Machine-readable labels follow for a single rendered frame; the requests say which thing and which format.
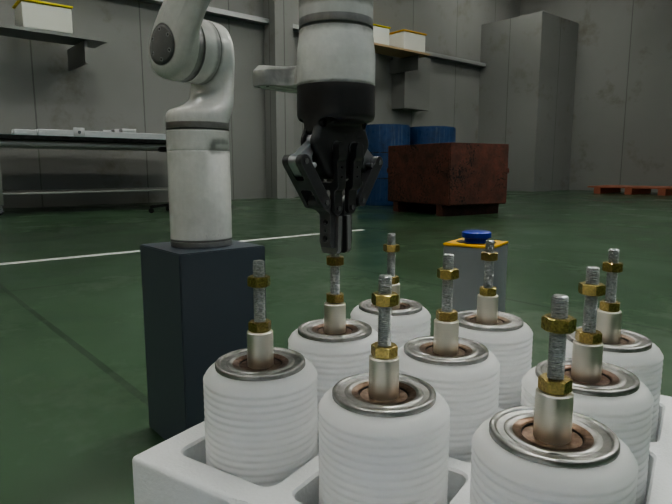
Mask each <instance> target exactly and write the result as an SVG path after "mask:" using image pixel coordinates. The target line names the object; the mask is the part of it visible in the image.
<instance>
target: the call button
mask: <svg viewBox="0 0 672 504"><path fill-rule="evenodd" d="M462 237H464V238H465V240H464V241H465V242H469V243H485V242H486V240H488V238H491V232H490V231H487V230H464V231H462Z"/></svg>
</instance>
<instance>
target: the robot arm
mask: <svg viewBox="0 0 672 504"><path fill-rule="evenodd" d="M210 1H211V0H164V1H163V3H162V5H161V8H160V10H159V13H158V15H157V18H156V20H155V23H154V26H153V29H152V33H151V37H150V43H149V59H150V63H151V66H152V68H153V70H154V72H155V73H156V74H157V75H158V76H160V77H162V78H164V79H168V80H172V81H177V82H184V83H190V84H191V88H190V97H189V100H188V101H187V102H186V103H185V104H183V105H181V106H179V107H176V108H173V109H170V110H168V111H167V113H166V115H165V127H166V150H167V171H168V197H169V220H170V243H171V247H174V248H183V249H208V248H219V247H226V246H230V245H232V209H231V176H230V145H229V121H230V117H231V114H232V111H233V105H234V70H235V57H234V47H233V42H232V39H231V36H230V34H229V32H228V31H227V29H226V28H225V27H224V26H222V25H220V24H218V23H215V22H212V21H209V20H205V19H204V16H205V13H206V11H207V8H208V6H209V4H210ZM375 64H376V60H375V46H374V38H373V0H299V40H298V48H297V65H296V66H270V65H258V66H257V67H256V68H255V69H254V70H253V86H254V87H255V88H260V89H267V90H273V91H280V92H287V93H294V94H297V118H298V120H299V121H300V122H302V123H304V130H303V133H302V136H301V147H300V148H299V149H298V150H297V151H296V152H295V153H294V154H292V155H284V156H283V158H282V164H283V166H284V168H285V170H286V172H287V174H288V176H289V178H290V180H291V182H292V183H293V185H294V187H295V189H296V191H297V193H298V195H299V197H300V199H301V201H302V202H303V204H304V206H305V207H306V208H312V209H314V210H316V211H317V212H318V213H319V215H320V240H319V242H320V246H321V250H322V252H323V253H328V254H340V253H345V252H349V251H350V250H351V242H352V213H354V212H355V209H356V208H357V207H358V206H365V204H366V202H367V200H368V197H369V195H370V193H371V190H372V188H373V186H374V183H375V181H376V179H377V176H378V174H379V172H380V170H381V167H382V165H383V160H382V158H381V157H380V156H373V155H372V154H371V153H370V151H369V150H368V144H369V143H368V138H367V134H366V125H367V124H368V123H371V122H372V121H373V120H374V118H375ZM324 179H327V181H325V180H324ZM346 179H348V181H346ZM359 188H360V190H359V192H358V194H356V191H357V190H358V189H359ZM327 190H329V191H330V198H329V196H328V194H327ZM343 190H344V192H343V194H342V191H343ZM312 193H313V194H312Z"/></svg>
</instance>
